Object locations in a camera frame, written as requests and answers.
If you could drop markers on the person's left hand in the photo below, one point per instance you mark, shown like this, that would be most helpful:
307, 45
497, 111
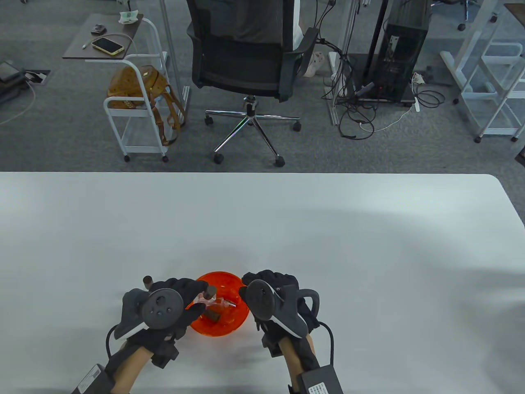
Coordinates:
180, 287

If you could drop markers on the person's right hand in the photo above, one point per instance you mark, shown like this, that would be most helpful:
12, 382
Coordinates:
275, 277

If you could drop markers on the person's right forearm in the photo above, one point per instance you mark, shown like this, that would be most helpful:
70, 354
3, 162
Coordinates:
291, 357

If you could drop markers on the person's left forearm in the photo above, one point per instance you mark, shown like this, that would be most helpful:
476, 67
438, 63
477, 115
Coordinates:
127, 369

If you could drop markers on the black left forearm sensor pack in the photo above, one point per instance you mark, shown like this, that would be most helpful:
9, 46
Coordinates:
92, 379

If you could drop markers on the black right forearm sensor pack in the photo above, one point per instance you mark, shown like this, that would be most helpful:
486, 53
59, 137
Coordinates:
320, 381

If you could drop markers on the dark grey left hand controller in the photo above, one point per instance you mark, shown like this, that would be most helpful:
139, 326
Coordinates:
163, 308

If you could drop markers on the dark grey hand controller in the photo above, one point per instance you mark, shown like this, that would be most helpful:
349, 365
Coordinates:
260, 301
163, 308

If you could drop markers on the dark grey right hand controller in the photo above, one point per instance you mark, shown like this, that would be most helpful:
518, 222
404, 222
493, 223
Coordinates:
260, 301

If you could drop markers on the orange translucent plastic bowl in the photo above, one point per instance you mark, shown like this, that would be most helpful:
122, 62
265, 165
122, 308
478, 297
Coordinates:
229, 324

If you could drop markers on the brown leather backpack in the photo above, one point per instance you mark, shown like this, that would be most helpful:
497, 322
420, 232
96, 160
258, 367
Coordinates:
131, 82

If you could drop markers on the black mesh office chair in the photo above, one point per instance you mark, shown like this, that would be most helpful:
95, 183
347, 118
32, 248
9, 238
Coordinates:
242, 65

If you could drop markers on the white power strip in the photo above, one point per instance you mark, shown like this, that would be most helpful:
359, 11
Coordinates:
416, 100

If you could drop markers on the silver desk leg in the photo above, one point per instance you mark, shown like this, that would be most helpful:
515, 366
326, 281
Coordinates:
170, 53

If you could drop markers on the smartphone in yellow case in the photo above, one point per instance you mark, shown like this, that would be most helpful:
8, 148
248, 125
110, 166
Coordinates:
107, 45

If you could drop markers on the black floor socket box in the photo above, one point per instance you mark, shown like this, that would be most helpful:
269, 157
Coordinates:
37, 77

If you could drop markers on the white cart with brown top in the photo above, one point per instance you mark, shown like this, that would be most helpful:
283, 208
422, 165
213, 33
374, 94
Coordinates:
82, 47

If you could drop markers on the black computer tower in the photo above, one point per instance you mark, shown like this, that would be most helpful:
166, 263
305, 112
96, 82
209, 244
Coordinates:
404, 49

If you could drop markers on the small black object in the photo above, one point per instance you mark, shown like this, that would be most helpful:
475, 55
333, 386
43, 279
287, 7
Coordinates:
98, 29

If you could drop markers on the brown table corner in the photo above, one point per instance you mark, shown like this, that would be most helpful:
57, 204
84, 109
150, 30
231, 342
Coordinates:
521, 158

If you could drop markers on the green and white packet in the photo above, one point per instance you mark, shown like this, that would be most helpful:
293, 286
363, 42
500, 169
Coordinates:
128, 17

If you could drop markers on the black chair wheel base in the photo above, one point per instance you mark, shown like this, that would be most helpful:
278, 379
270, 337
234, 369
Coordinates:
462, 26

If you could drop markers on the brown tabletop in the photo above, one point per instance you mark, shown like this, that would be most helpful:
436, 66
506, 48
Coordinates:
517, 20

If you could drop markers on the white desk leg frame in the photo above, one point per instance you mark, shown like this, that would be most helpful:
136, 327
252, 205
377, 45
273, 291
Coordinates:
331, 108

